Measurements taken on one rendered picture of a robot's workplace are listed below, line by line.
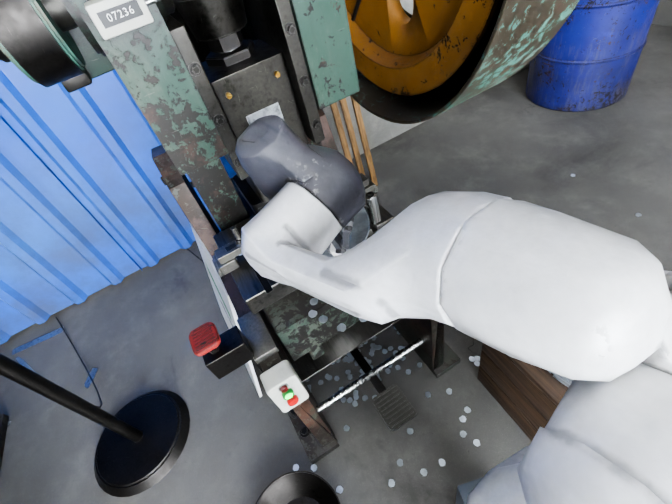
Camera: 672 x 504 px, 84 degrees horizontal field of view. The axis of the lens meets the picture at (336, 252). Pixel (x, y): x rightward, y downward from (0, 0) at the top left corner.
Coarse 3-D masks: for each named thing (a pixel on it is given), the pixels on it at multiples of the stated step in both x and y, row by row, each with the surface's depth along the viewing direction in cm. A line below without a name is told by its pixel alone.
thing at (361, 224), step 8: (360, 216) 93; (368, 216) 91; (360, 224) 91; (368, 224) 90; (352, 232) 90; (360, 232) 89; (368, 232) 88; (352, 240) 88; (360, 240) 87; (328, 256) 86
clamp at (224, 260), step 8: (232, 232) 96; (240, 240) 98; (224, 248) 100; (232, 248) 99; (240, 248) 99; (216, 256) 98; (224, 256) 98; (232, 256) 99; (216, 264) 99; (224, 264) 98; (232, 264) 99; (224, 272) 99
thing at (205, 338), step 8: (200, 328) 83; (208, 328) 82; (216, 328) 83; (192, 336) 82; (200, 336) 81; (208, 336) 80; (216, 336) 80; (192, 344) 80; (200, 344) 80; (208, 344) 79; (216, 344) 79; (200, 352) 78
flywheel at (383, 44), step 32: (352, 0) 93; (384, 0) 83; (416, 0) 74; (448, 0) 67; (480, 0) 57; (352, 32) 97; (384, 32) 88; (416, 32) 79; (448, 32) 66; (480, 32) 60; (384, 64) 89; (416, 64) 78; (448, 64) 70
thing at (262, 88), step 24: (240, 48) 71; (264, 48) 73; (216, 72) 69; (240, 72) 68; (264, 72) 70; (216, 96) 68; (240, 96) 70; (264, 96) 72; (288, 96) 75; (240, 120) 73; (288, 120) 78
